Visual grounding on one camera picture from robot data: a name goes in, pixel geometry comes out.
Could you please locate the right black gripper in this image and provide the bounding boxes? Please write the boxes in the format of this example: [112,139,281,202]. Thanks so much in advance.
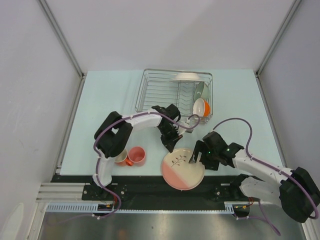
[188,140,220,172]

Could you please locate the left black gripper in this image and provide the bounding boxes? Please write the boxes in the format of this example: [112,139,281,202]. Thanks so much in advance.
[158,124,183,154]

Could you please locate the white and orange bowl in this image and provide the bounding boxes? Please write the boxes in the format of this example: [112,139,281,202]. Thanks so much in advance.
[192,98,211,117]

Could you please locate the pink cup orange handle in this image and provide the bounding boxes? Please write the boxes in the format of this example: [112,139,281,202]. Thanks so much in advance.
[125,146,146,167]

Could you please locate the pink and cream plate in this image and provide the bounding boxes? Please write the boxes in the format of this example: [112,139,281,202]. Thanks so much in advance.
[161,148,205,191]

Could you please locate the metal wire dish rack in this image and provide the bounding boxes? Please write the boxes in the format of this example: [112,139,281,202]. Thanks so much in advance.
[135,68,213,124]

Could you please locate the green bowl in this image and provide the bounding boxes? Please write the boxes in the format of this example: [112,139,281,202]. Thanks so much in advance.
[193,81,210,101]

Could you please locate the white fluted plate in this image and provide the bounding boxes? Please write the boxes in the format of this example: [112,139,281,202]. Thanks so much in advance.
[170,72,202,82]

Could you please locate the cream cup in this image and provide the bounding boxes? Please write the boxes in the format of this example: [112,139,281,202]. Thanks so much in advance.
[114,149,128,165]

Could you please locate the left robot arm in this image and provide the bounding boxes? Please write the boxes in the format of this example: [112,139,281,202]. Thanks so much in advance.
[92,104,182,200]

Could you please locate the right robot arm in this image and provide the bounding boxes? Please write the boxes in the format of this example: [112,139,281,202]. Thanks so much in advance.
[188,131,320,223]

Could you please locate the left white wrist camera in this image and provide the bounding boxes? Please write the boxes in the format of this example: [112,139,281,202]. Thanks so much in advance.
[177,121,194,135]

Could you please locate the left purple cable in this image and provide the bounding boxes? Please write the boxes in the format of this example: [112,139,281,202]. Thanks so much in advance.
[92,111,201,221]

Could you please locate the purple cable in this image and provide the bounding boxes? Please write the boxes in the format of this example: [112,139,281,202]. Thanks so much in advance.
[92,111,201,221]
[212,117,320,236]

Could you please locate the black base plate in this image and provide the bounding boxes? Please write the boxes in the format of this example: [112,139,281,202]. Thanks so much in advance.
[50,174,276,204]

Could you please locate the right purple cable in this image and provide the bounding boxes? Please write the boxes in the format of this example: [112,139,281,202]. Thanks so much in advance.
[212,117,320,236]

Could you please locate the white slotted cable duct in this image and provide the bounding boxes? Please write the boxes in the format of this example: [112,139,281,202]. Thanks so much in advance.
[46,202,241,214]

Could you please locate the aluminium front rail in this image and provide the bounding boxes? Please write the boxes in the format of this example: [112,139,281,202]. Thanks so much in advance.
[35,182,87,203]

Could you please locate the right aluminium frame post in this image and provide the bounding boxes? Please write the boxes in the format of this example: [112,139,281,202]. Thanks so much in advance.
[255,0,303,78]

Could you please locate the aluminium frame post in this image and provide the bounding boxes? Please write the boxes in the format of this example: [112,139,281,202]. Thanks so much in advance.
[255,0,303,78]
[36,0,85,79]

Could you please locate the left aluminium frame post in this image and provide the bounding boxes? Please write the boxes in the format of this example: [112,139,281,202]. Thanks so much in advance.
[36,0,85,79]

